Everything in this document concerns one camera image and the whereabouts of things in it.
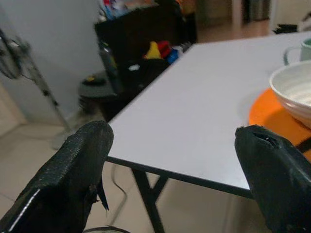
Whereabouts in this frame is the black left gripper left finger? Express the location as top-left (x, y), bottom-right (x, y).
top-left (0, 120), bottom-right (114, 233)

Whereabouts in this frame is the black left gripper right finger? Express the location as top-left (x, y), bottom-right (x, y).
top-left (234, 124), bottom-right (311, 233)

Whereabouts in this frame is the orange plate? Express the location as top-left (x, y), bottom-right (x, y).
top-left (248, 87), bottom-right (311, 149)

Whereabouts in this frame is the white ribbed bowl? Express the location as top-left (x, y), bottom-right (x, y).
top-left (269, 60), bottom-right (311, 129)

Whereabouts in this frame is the pale green mug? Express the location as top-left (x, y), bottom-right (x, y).
top-left (283, 37), bottom-right (311, 66)

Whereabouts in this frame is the yellow toy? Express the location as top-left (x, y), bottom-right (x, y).
top-left (143, 41), bottom-right (163, 60)

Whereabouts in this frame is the black cabinet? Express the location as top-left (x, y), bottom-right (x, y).
top-left (94, 4), bottom-right (197, 98)

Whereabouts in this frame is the blue toy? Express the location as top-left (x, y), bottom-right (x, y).
top-left (167, 48), bottom-right (180, 64)

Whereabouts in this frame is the red toy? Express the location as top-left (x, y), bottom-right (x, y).
top-left (157, 40), bottom-right (172, 58)

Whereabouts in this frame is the grey floor cable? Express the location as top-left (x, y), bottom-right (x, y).
top-left (110, 165), bottom-right (127, 219)

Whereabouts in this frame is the black table frame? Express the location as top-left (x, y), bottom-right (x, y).
top-left (106, 156), bottom-right (253, 233)

